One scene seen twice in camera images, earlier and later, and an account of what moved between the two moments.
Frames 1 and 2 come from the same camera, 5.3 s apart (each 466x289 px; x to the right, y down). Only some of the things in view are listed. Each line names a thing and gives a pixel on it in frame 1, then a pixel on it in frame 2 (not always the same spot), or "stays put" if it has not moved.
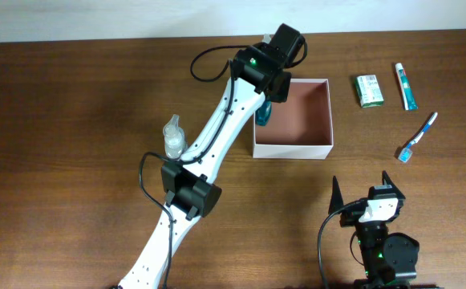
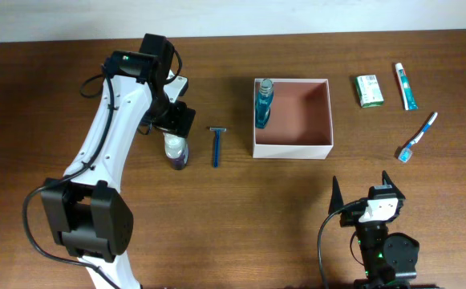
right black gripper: [349, 217] stays put
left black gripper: [278, 93] -> [180, 120]
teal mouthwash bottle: [263, 113] stays put
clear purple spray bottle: [174, 138] stays put
